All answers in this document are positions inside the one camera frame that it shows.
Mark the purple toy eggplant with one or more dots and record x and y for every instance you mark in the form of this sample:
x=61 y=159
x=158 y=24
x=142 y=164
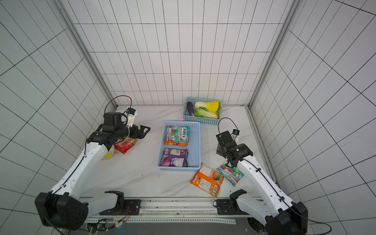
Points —
x=190 y=109

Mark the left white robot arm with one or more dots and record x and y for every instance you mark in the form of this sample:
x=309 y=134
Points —
x=71 y=185

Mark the large light blue basket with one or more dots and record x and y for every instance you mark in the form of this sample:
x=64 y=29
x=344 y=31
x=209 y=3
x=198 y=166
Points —
x=193 y=147

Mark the patterned round plate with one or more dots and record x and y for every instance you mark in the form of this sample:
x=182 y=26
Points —
x=109 y=154

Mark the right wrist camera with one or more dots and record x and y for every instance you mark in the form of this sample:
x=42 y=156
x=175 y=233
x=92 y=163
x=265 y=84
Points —
x=235 y=135

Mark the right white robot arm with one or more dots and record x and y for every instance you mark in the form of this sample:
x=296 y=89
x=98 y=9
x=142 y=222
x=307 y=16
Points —
x=277 y=213

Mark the orange snack bag front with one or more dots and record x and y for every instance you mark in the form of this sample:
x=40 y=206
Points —
x=208 y=180

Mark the yellow toy cabbage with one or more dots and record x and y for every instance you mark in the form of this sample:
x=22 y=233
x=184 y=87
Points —
x=212 y=106

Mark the green toy cabbage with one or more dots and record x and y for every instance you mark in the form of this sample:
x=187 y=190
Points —
x=204 y=113

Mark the orange candy bag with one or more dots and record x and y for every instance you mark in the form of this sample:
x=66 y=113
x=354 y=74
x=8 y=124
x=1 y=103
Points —
x=172 y=143

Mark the teal red Fox's candy bag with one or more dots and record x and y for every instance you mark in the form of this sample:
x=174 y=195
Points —
x=231 y=173

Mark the small teal basket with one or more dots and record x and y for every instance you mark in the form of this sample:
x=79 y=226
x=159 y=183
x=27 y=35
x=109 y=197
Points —
x=187 y=117

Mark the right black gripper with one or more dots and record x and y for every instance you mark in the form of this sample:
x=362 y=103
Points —
x=222 y=146

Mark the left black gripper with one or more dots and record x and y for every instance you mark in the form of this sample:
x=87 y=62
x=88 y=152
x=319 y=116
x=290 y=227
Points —
x=141 y=135

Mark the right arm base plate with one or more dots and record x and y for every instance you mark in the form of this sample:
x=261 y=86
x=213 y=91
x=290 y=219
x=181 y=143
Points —
x=226 y=207

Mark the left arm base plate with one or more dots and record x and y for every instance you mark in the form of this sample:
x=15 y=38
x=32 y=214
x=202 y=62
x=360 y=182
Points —
x=131 y=207

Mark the purple candy bag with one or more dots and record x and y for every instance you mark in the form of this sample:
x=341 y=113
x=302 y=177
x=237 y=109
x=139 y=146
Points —
x=174 y=158

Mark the aluminium mounting rail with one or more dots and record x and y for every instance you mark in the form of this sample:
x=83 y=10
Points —
x=176 y=205

